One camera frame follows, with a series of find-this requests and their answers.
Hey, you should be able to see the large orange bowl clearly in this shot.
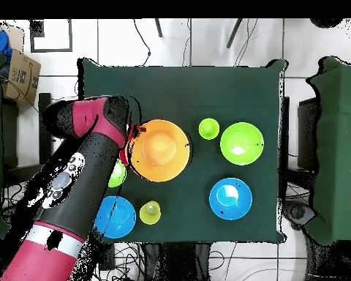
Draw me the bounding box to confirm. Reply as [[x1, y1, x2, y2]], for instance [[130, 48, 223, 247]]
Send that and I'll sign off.
[[125, 119, 191, 183]]

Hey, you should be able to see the small green bowl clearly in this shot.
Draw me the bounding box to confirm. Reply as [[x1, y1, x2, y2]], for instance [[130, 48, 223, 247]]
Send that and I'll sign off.
[[107, 159, 128, 188]]

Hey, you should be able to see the dark green table cloth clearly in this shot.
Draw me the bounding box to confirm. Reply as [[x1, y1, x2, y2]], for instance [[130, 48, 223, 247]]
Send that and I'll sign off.
[[77, 57, 287, 244]]

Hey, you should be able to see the green cup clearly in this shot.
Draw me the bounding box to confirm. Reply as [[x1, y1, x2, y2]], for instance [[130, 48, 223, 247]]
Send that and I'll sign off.
[[197, 117, 221, 141]]

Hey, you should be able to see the pale translucent yellow cup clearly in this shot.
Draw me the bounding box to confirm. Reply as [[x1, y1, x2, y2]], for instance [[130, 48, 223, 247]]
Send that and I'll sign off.
[[139, 200, 162, 225]]

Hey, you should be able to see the large blue bowl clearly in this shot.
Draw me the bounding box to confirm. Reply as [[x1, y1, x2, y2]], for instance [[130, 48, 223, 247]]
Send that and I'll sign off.
[[94, 195, 137, 240], [208, 177, 254, 221]]

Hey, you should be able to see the large green bowl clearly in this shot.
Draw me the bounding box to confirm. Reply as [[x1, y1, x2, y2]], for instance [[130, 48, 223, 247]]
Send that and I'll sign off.
[[219, 121, 265, 167]]

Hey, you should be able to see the black tripod leg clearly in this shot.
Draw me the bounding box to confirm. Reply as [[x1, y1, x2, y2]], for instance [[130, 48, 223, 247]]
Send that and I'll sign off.
[[154, 18, 164, 38], [225, 18, 244, 49]]

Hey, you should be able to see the printed cardboard box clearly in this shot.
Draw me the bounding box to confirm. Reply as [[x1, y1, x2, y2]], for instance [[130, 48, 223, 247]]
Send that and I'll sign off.
[[1, 48, 42, 105]]

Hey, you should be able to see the black stand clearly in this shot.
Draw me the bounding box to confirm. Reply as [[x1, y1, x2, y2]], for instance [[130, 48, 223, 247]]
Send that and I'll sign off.
[[140, 241, 212, 281]]

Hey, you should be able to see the blue bag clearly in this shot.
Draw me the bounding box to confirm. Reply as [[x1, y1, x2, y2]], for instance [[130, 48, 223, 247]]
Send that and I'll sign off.
[[0, 29, 13, 59]]

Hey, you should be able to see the black chair base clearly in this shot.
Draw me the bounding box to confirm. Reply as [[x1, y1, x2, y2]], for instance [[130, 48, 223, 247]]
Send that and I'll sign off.
[[282, 201, 317, 232]]

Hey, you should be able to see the black floor cable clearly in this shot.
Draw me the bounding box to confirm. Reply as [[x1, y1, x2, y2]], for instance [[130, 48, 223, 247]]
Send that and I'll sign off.
[[132, 18, 152, 67]]

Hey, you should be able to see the black chair frame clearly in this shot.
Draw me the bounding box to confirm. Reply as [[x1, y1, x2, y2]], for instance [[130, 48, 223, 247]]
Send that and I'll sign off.
[[1, 92, 54, 197]]

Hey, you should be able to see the black square floor frame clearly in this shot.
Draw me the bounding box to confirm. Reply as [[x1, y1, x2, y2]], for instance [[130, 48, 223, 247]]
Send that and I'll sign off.
[[29, 18, 74, 53]]

